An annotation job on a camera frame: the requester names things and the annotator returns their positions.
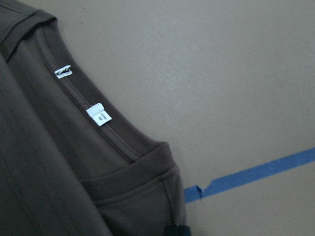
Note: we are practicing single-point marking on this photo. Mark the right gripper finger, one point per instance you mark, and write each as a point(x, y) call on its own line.
point(181, 230)

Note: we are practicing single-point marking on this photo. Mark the dark brown t-shirt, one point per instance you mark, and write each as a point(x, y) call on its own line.
point(70, 163)

